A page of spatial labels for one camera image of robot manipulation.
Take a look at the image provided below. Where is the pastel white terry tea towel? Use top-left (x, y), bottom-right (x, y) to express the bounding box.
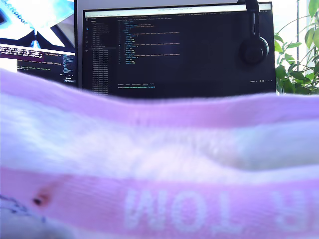
top-left (0, 67), bottom-right (319, 239)

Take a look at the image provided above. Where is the black Huawei computer monitor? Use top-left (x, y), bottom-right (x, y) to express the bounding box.
top-left (81, 2), bottom-right (277, 99)

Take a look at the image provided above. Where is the black over-ear headphones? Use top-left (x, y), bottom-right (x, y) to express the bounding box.
top-left (236, 0), bottom-right (270, 67)

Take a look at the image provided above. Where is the black monitor with terminal window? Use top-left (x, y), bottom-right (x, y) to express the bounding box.
top-left (0, 0), bottom-right (80, 88)

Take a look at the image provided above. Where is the green leafy houseplant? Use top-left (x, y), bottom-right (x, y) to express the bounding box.
top-left (274, 0), bottom-right (319, 95)

